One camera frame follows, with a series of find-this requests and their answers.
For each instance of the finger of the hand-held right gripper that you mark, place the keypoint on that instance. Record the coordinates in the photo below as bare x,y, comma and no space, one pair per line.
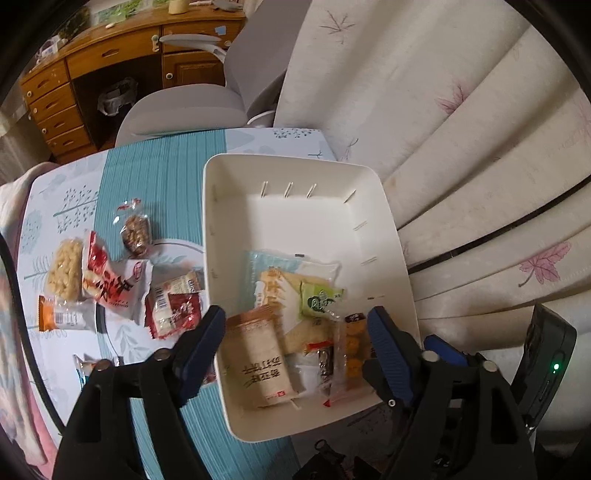
332,461
443,349

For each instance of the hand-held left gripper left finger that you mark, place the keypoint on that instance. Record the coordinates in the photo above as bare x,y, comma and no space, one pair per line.
203,350

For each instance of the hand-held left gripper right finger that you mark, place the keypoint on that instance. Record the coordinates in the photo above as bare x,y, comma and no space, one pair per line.
388,355

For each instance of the small clear cracker packet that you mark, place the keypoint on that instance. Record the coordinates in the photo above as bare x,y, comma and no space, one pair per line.
353,350

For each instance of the beige rice cracker packet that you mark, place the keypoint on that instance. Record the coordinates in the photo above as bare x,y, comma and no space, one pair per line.
258,360

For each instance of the clear bag of mixed snacks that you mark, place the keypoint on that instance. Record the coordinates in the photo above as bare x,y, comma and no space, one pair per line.
325,364

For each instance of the green snack packet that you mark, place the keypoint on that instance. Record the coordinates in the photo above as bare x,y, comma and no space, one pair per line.
318,302

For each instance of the large clear cracker bag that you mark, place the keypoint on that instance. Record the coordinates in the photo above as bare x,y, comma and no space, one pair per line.
277,277

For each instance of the red and white snack packet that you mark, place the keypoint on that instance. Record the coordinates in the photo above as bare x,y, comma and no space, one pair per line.
108,281

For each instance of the white and blue packet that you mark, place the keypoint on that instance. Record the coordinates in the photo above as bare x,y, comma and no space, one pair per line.
83,364

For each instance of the small clear nut packet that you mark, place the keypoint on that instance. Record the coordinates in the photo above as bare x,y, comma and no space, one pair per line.
136,235

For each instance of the orange and white snack packet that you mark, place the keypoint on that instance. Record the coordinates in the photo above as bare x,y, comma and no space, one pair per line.
64,316

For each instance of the white plastic storage bin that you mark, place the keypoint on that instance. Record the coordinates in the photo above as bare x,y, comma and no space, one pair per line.
295,221

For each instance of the yellow puffed snack packet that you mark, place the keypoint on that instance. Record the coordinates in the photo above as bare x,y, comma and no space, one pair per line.
64,270

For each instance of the red packet with clear window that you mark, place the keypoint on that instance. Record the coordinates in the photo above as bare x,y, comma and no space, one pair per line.
178,309

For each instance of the printed teal tablecloth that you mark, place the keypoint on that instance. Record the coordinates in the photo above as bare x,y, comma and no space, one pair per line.
157,184

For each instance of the white leaf print curtain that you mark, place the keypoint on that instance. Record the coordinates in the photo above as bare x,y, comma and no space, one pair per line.
461,161

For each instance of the floral quilt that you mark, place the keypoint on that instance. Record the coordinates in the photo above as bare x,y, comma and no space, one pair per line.
9,369

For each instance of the grey office chair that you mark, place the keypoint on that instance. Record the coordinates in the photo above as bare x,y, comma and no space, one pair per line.
184,106

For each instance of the trash bin with bag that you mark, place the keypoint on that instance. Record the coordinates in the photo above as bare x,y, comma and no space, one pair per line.
117,97

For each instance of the wooden desk with drawers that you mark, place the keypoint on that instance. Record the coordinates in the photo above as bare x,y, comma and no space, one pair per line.
115,46

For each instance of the round wooden container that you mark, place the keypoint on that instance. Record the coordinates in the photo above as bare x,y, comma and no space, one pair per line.
178,5

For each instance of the grey fish-shaped item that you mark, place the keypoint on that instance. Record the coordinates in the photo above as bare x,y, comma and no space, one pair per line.
228,5

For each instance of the large green picture card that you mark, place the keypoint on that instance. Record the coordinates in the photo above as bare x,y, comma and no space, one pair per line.
122,7

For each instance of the dark floral pouch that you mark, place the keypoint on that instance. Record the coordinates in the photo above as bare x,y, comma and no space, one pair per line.
76,21

